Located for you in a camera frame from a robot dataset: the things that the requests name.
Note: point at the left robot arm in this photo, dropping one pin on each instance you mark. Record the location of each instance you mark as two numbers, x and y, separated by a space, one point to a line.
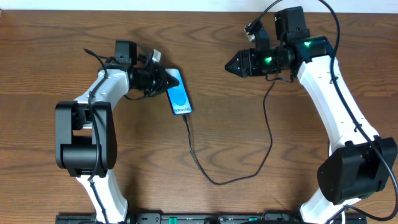
85 136

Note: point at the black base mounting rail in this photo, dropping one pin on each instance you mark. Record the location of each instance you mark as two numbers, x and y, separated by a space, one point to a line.
156 218

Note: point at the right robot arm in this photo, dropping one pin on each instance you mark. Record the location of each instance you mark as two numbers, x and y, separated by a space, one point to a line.
360 162

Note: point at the blue Galaxy smartphone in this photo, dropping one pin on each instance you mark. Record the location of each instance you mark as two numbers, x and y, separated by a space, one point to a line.
178 97

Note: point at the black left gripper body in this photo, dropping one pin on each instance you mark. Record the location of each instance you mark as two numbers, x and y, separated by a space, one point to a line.
158 81

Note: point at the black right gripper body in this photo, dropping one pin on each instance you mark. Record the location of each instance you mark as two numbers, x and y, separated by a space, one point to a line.
246 63

